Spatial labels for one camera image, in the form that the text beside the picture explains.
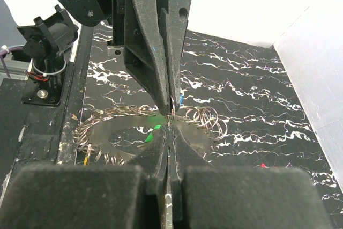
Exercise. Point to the key with green tag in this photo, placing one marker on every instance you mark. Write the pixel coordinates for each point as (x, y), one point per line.
(155, 122)

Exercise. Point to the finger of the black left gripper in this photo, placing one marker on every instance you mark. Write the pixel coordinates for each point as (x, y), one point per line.
(144, 54)
(173, 25)

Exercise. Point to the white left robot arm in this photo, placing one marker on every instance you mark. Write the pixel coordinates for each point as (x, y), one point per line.
(51, 26)

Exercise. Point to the black base board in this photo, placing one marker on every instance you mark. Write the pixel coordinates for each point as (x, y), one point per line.
(32, 134)

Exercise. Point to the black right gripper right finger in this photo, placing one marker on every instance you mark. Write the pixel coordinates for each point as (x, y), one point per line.
(204, 196)

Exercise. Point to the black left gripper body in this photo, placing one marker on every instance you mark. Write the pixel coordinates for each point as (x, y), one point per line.
(116, 45)

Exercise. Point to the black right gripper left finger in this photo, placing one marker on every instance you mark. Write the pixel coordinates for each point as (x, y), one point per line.
(94, 196)

